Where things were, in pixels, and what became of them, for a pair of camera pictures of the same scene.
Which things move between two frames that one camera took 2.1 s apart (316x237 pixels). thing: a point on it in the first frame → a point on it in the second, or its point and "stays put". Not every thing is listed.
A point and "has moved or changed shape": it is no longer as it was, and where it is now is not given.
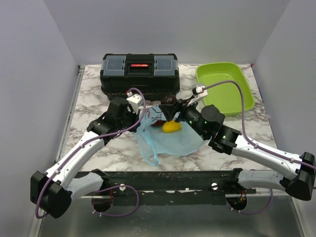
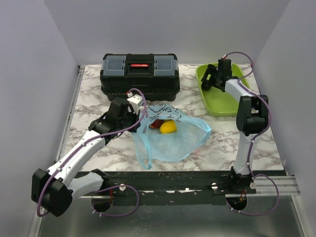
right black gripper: [170, 110] → [211, 70]
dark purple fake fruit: [169, 99] has moved or changed shape
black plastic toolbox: [156, 74] stays put
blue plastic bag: [153, 140] has moved or changed shape
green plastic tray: [228, 97] stays put
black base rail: [169, 188] stays put
